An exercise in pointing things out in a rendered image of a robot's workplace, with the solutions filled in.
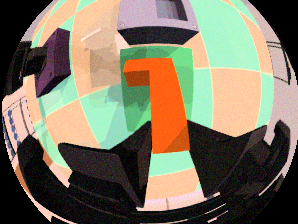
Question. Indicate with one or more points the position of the orange l-shaped part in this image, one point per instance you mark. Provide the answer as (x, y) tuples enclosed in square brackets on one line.
[(170, 128)]

